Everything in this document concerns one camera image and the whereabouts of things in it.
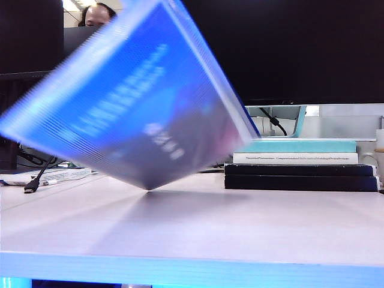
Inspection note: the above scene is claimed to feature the black cable with ferrite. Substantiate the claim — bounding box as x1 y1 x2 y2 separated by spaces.
259 107 288 136

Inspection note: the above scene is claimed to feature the black monitor with thin bezel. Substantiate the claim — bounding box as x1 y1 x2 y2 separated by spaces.
0 0 64 79

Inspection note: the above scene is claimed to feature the person with glasses black shirt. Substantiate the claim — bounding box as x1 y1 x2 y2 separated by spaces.
77 2 118 28

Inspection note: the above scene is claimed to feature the thin black book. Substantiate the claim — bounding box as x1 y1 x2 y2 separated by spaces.
224 163 378 177

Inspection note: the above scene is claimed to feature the black monitor rear side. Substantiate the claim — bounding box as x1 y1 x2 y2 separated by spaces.
63 25 101 59

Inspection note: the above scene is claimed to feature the black HDMI cable with plug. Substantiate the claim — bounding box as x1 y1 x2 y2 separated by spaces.
23 155 58 195

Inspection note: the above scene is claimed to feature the silver light-blue monitor stand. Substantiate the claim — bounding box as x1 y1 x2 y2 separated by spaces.
244 104 377 142

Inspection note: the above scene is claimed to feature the ceiling light panel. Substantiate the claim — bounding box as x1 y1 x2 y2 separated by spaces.
62 0 91 13

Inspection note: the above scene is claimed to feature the teal book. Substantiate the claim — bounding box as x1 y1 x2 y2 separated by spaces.
239 140 358 154

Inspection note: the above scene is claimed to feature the large black AOC monitor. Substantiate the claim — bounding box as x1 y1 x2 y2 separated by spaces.
179 0 384 106

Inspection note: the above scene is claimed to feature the transparent file bag blue zipper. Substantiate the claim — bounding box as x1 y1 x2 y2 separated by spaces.
0 0 262 191

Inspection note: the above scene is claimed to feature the white book with printed spine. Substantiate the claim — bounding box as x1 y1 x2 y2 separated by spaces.
232 152 359 165

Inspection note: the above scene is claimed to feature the white booklet stack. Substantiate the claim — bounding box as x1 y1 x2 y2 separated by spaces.
0 167 93 187

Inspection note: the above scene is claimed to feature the dark box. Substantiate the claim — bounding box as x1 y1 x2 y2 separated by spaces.
0 136 18 171

